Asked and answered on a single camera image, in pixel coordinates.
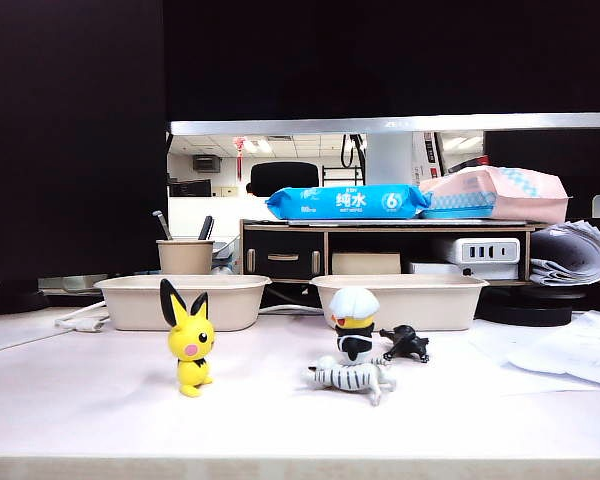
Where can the white-haired black figure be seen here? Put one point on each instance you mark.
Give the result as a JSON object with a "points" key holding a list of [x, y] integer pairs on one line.
{"points": [[352, 305]]}

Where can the white black-striped tiger doll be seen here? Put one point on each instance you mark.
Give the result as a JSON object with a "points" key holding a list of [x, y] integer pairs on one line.
{"points": [[350, 377]]}

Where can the small black panther doll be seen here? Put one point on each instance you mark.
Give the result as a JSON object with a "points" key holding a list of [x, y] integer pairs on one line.
{"points": [[407, 342]]}

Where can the yellow black-eared mouse doll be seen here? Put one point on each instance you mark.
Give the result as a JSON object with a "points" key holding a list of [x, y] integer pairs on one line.
{"points": [[192, 345]]}

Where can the beige cardboard box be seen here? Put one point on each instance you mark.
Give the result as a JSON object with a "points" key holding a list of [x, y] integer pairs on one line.
{"points": [[365, 263]]}

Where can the flat white device box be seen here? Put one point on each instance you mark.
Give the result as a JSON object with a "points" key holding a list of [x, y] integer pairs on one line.
{"points": [[440, 269]]}

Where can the beige paper box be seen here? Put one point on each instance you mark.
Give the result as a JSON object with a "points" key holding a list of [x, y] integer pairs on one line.
{"points": [[130, 305], [430, 305]]}

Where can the wooden desk shelf organizer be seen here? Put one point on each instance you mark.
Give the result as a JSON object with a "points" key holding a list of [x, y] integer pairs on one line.
{"points": [[260, 250]]}

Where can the blue wet wipes pack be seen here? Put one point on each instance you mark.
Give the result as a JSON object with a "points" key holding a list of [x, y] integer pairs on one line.
{"points": [[330, 202]]}

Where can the black office chair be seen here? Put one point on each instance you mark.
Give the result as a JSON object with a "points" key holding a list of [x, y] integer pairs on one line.
{"points": [[285, 177]]}

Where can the red hanging knot ornament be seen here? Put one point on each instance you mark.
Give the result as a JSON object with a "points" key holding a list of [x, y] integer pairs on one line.
{"points": [[239, 150]]}

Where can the beige paper cup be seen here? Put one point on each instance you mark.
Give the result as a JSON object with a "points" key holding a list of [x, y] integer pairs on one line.
{"points": [[185, 257]]}

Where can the metal-headed tool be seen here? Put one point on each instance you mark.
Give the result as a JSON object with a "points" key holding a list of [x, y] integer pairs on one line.
{"points": [[163, 226]]}

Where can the white red printed carton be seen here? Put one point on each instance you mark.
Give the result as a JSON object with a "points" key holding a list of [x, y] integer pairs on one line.
{"points": [[425, 160]]}

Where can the white power strip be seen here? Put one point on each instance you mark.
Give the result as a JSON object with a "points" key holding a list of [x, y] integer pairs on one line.
{"points": [[485, 250]]}

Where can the large black silver-edged monitor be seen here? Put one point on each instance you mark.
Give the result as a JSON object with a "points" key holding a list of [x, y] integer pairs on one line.
{"points": [[380, 60]]}

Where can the white paper sheet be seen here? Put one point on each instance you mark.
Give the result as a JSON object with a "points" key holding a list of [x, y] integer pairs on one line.
{"points": [[490, 350], [580, 350]]}

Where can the pink tissue pack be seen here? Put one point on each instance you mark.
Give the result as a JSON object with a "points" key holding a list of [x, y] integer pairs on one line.
{"points": [[530, 200]]}

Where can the silver monitor stand plate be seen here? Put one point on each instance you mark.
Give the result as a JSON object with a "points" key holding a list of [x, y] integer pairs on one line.
{"points": [[70, 283]]}

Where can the black round stand base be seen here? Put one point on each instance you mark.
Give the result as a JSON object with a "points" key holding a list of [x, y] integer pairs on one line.
{"points": [[525, 314]]}

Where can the folded stack of papers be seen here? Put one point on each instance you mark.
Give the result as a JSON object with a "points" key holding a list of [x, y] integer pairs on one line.
{"points": [[575, 255]]}

